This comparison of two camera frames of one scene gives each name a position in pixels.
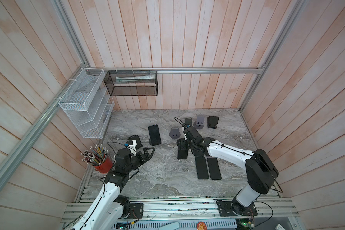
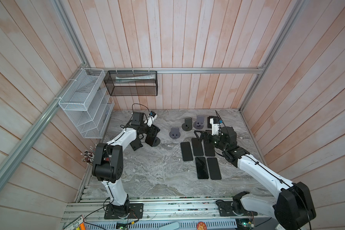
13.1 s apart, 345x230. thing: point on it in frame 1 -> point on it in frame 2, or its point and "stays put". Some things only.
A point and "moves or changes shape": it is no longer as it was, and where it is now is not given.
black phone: [182, 154] moves or changes shape
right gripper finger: [182, 144] -> [204, 135]
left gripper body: [141, 159] -> [146, 129]
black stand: [212, 121] stays put
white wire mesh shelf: [88, 104] stays put
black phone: [155, 134] moves or changes shape
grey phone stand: [199, 124] stays put
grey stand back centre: [175, 133] stays put
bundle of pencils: [95, 155] stays put
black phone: [201, 167] stays put
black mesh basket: [132, 83] stays put
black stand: [134, 137] stays put
